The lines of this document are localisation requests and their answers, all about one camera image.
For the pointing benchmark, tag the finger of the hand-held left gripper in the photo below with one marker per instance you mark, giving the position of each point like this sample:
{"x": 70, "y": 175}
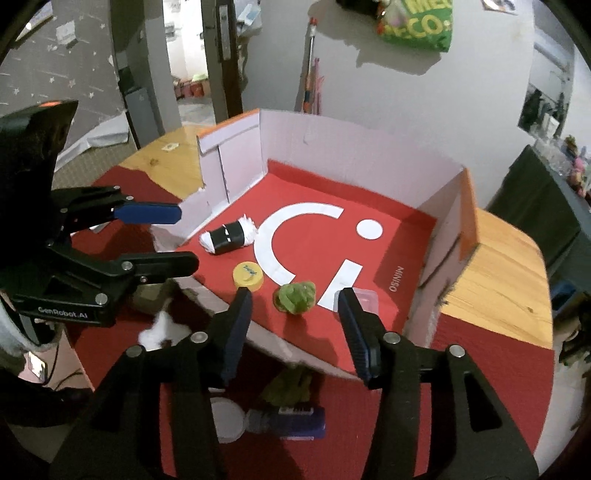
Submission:
{"x": 161, "y": 265}
{"x": 147, "y": 213}

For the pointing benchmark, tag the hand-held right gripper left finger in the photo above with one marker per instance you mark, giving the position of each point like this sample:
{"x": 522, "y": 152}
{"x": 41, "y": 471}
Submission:
{"x": 234, "y": 334}

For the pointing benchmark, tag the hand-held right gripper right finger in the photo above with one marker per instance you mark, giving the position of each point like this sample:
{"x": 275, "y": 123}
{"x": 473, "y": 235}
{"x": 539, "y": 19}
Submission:
{"x": 358, "y": 334}

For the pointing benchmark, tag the small green pom-pom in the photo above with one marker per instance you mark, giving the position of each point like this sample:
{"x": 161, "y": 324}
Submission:
{"x": 288, "y": 385}

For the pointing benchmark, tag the grey and white round lid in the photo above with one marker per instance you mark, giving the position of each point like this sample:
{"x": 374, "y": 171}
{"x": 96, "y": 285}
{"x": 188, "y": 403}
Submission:
{"x": 226, "y": 420}

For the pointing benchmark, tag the torn cardboard box red inside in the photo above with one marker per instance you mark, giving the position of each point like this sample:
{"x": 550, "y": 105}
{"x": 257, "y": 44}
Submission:
{"x": 392, "y": 240}

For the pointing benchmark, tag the dark blue bottle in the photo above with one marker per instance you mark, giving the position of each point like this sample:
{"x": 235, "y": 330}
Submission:
{"x": 295, "y": 422}

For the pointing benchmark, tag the small clear plastic box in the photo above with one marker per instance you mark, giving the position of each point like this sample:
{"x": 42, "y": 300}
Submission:
{"x": 369, "y": 300}

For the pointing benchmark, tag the yellow bottle cap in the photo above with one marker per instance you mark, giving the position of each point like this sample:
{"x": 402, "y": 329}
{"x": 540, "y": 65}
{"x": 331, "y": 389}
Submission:
{"x": 247, "y": 275}

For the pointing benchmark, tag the large green pom-pom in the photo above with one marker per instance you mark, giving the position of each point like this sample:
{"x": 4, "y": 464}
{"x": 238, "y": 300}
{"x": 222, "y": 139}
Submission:
{"x": 295, "y": 297}

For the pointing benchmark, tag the black and white plush roll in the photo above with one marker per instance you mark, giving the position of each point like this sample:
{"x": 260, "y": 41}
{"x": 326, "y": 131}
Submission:
{"x": 228, "y": 236}

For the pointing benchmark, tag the orange pots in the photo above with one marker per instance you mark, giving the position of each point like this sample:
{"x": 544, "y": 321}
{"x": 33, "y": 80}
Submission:
{"x": 191, "y": 88}

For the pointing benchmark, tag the red table mat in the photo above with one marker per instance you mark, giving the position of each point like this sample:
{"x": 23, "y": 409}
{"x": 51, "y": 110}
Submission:
{"x": 485, "y": 392}

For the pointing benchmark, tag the dark door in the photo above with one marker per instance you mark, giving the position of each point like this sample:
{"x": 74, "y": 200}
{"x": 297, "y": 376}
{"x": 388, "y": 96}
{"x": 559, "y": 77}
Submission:
{"x": 224, "y": 69}

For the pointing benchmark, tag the dark cabinet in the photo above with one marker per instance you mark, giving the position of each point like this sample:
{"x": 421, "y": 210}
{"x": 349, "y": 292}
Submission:
{"x": 531, "y": 207}

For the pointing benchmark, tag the broom stick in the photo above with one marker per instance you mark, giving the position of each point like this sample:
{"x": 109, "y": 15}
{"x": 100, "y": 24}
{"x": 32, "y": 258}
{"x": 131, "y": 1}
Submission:
{"x": 308, "y": 60}

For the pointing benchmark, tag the green printed bag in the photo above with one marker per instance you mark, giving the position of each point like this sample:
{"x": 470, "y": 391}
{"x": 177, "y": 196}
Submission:
{"x": 415, "y": 23}

